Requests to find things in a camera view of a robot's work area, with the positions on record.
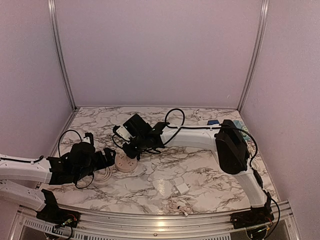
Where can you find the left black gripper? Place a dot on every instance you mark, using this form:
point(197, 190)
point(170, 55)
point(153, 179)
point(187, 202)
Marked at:
point(110, 160)

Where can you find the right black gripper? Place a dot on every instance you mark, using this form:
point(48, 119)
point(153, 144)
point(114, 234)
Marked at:
point(131, 154)

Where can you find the black power adapter with cable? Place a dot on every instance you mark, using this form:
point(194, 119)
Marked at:
point(133, 152)

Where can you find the pink round socket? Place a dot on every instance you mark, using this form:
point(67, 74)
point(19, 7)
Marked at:
point(122, 163)

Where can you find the white multicolour power strip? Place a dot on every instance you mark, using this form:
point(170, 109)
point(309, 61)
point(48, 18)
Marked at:
point(202, 117)

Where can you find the white usb charger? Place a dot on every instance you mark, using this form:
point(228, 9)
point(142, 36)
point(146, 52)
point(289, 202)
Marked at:
point(180, 188)

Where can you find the blue cube socket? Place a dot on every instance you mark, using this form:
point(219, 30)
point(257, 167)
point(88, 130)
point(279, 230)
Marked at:
point(214, 122)

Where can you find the teal power strip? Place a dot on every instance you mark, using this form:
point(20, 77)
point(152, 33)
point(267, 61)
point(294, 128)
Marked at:
point(250, 143)

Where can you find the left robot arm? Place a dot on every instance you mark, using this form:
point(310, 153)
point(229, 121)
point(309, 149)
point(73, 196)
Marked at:
point(81, 161)

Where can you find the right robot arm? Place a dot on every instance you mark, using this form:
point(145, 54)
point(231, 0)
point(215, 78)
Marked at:
point(224, 140)

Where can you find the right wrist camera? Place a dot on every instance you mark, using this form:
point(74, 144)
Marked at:
point(121, 132)

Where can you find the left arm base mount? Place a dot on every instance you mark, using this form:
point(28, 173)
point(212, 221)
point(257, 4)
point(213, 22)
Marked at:
point(59, 216)

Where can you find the front aluminium rail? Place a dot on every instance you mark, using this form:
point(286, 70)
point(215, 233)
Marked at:
point(103, 225)

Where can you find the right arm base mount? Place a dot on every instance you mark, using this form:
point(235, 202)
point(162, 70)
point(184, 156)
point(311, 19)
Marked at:
point(250, 218)

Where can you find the left aluminium frame post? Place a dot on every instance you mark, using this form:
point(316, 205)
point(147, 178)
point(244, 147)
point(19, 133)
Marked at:
point(59, 52)

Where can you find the aluminium frame post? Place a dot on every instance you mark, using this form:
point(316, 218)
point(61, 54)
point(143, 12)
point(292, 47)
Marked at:
point(261, 29)
point(59, 52)

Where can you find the right aluminium frame post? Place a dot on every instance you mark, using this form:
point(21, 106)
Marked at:
point(261, 29)

